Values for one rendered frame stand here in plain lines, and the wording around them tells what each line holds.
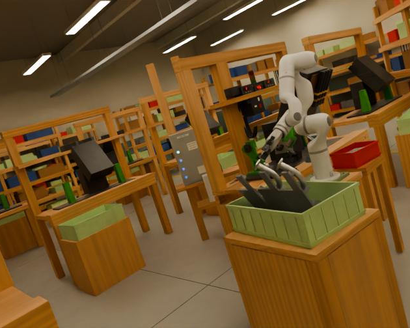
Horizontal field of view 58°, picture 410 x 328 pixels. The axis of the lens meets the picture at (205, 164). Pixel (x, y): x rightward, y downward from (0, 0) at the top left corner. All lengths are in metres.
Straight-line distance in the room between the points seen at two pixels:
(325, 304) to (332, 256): 0.21
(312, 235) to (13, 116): 11.29
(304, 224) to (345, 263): 0.28
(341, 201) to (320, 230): 0.19
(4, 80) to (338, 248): 11.64
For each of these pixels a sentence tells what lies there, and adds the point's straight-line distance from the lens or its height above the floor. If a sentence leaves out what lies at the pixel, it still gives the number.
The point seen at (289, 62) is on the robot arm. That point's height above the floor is 1.64.
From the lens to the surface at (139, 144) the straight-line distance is 10.41.
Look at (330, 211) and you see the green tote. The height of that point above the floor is 0.90.
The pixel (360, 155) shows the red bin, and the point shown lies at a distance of 2.91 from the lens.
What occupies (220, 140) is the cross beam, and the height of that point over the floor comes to 1.24.
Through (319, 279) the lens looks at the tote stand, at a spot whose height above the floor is 0.67.
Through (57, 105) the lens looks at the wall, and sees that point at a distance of 12.90.
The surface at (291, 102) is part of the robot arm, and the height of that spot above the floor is 1.42.
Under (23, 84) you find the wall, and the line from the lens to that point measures 12.75.
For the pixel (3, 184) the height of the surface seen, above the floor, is 1.27.
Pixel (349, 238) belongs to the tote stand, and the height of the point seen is 0.75.
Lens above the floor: 1.53
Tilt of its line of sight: 8 degrees down
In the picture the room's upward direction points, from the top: 17 degrees counter-clockwise
